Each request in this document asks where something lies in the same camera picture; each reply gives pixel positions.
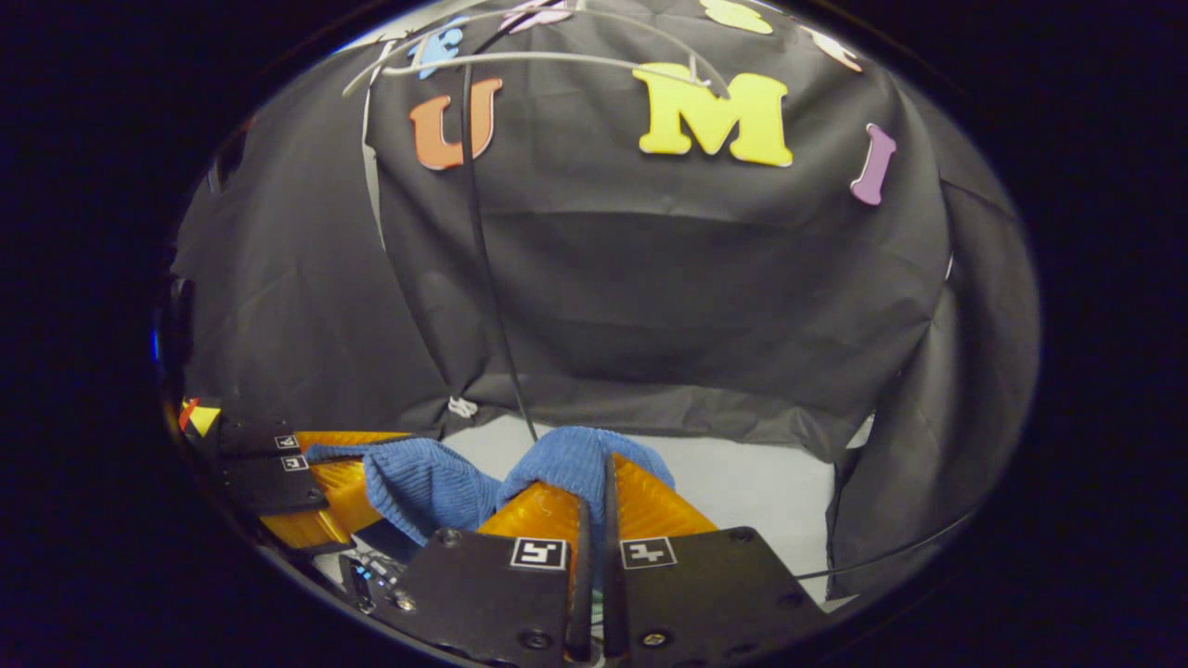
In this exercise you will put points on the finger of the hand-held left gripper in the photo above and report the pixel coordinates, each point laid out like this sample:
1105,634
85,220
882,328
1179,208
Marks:
264,487
251,438

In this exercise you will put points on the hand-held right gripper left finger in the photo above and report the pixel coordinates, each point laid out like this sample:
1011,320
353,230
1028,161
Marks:
483,594

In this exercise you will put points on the small white tie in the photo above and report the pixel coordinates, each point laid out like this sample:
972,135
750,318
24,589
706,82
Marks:
461,406

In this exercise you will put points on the black backdrop cloth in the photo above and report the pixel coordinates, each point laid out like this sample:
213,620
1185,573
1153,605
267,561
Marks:
696,278

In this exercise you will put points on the white plastic hanger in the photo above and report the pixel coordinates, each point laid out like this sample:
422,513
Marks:
575,56

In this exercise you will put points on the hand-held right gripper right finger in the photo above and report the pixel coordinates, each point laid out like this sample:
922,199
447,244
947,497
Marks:
715,603

